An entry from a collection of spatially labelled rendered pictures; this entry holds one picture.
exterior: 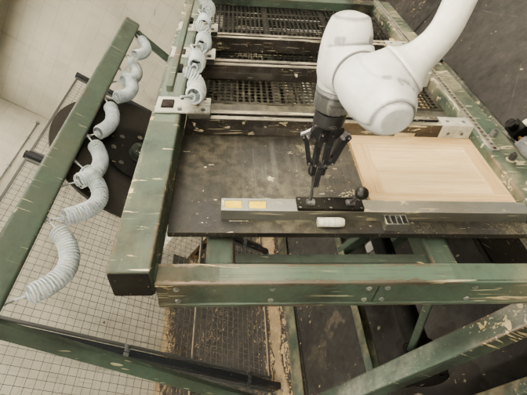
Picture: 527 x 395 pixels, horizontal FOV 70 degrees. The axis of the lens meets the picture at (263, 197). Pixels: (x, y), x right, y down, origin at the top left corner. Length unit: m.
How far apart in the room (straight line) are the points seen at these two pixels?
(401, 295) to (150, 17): 6.14
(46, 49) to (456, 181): 6.80
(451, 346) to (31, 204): 1.53
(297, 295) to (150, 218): 0.42
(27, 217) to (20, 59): 6.33
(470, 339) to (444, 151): 0.66
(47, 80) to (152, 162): 6.61
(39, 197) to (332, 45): 1.14
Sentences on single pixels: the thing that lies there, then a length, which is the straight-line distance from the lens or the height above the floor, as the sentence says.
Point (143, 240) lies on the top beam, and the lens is 0.95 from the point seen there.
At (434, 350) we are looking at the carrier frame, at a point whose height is 0.79.
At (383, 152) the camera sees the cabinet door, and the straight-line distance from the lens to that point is 1.45.
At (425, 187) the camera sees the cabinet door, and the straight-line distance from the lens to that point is 1.36.
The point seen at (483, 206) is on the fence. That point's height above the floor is 1.02.
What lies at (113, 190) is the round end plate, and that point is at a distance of 1.75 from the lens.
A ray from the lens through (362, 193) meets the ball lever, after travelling 1.03.
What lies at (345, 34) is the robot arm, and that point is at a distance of 0.80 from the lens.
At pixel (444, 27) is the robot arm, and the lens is 0.76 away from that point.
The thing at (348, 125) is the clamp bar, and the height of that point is 1.33.
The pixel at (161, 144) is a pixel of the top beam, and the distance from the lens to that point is 1.23.
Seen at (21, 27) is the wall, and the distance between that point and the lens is 7.44.
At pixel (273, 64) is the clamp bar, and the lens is 1.80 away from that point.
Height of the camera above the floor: 2.10
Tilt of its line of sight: 26 degrees down
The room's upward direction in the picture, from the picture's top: 64 degrees counter-clockwise
